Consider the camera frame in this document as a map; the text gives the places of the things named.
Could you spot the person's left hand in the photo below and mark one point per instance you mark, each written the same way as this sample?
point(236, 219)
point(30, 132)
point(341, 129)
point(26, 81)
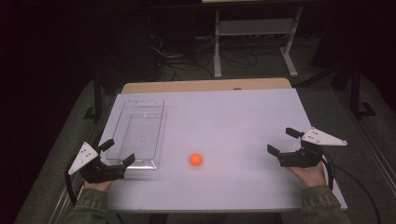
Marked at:
point(98, 185)

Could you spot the clear plastic tray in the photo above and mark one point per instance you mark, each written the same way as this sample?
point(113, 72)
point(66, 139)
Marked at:
point(140, 133)

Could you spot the aluminium rail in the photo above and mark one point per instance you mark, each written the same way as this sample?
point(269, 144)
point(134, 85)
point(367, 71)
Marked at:
point(376, 158)

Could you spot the person's right hand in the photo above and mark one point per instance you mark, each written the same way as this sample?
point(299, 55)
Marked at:
point(309, 175)

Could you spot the black metal stand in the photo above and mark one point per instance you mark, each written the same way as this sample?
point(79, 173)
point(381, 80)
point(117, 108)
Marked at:
point(355, 93)
point(97, 96)

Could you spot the orange ball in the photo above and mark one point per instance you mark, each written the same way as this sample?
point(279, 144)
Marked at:
point(195, 159)

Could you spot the white metal desk frame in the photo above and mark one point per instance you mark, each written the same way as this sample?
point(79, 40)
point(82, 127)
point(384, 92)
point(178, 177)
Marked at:
point(255, 27)

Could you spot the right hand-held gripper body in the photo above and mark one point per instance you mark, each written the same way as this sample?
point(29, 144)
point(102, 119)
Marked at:
point(300, 158)

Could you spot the wooden table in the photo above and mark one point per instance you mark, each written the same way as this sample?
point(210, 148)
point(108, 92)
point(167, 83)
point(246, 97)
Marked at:
point(186, 85)

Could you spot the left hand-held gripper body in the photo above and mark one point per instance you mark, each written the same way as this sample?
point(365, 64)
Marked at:
point(96, 172)

